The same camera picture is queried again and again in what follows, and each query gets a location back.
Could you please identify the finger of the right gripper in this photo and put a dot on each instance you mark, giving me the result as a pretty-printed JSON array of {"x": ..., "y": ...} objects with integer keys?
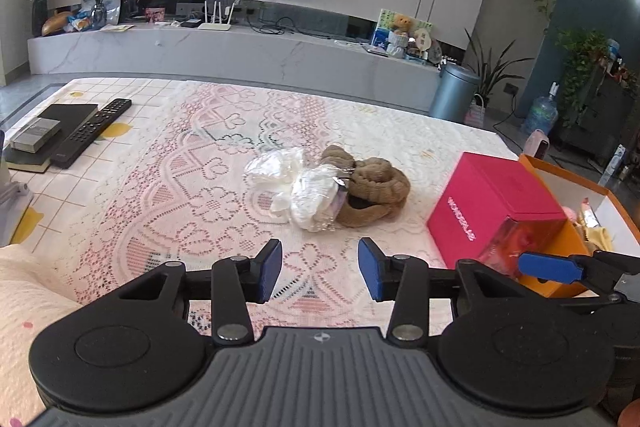
[
  {"x": 607, "y": 273},
  {"x": 550, "y": 268}
]

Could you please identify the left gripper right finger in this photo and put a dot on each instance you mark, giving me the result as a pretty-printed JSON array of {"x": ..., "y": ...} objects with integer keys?
[{"x": 411, "y": 284}]

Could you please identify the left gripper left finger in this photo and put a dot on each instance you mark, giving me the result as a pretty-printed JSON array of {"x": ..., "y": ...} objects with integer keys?
[{"x": 230, "y": 285}]

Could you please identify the yellow cloth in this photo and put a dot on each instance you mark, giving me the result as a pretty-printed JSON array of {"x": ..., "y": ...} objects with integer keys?
[{"x": 595, "y": 237}]

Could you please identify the orange cardboard box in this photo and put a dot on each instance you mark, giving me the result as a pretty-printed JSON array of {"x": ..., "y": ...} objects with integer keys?
[{"x": 570, "y": 190}]

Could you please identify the pink crochet toy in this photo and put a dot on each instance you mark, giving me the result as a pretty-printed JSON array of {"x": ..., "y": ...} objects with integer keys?
[{"x": 571, "y": 214}]

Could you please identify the brown plush toy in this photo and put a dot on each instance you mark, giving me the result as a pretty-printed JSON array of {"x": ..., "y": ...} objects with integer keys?
[{"x": 376, "y": 190}]

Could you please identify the red storage box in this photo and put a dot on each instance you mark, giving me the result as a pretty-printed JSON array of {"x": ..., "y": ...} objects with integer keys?
[{"x": 491, "y": 211}]

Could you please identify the white crumpled cloth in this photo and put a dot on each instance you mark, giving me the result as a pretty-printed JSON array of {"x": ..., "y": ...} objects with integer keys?
[{"x": 308, "y": 194}]

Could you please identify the lace pink tablecloth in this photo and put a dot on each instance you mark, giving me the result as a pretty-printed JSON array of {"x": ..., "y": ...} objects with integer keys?
[{"x": 167, "y": 182}]

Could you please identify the pink small heater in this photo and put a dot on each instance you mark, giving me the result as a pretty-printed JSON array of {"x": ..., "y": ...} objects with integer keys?
[{"x": 536, "y": 145}]

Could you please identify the blue water jug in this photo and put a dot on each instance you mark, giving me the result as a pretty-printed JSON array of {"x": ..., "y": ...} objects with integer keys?
[{"x": 543, "y": 113}]

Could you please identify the woven small basket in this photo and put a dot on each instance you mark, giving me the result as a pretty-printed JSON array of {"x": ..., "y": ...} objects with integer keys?
[{"x": 475, "y": 115}]

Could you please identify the blue-grey trash bin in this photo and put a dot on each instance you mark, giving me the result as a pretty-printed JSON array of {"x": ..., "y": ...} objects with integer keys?
[{"x": 454, "y": 94}]

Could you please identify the black remote control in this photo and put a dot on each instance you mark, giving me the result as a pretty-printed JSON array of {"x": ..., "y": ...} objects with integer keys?
[{"x": 79, "y": 140}]

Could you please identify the green potted plant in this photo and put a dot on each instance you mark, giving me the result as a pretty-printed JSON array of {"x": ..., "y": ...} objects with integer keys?
[{"x": 491, "y": 68}]

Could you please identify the white marble tv console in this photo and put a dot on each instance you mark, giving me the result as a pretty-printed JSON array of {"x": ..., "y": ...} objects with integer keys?
[{"x": 241, "y": 55}]

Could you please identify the black flat box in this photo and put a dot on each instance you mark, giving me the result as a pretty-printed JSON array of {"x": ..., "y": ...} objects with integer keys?
[{"x": 72, "y": 116}]

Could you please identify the teddy bear on console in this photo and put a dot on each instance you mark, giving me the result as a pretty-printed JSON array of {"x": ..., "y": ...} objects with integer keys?
[{"x": 400, "y": 33}]

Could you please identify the small grey box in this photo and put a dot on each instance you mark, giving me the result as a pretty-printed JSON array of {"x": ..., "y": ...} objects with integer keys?
[{"x": 35, "y": 134}]

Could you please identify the white wifi router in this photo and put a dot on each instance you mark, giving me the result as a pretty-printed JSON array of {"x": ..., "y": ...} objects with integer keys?
[{"x": 217, "y": 15}]

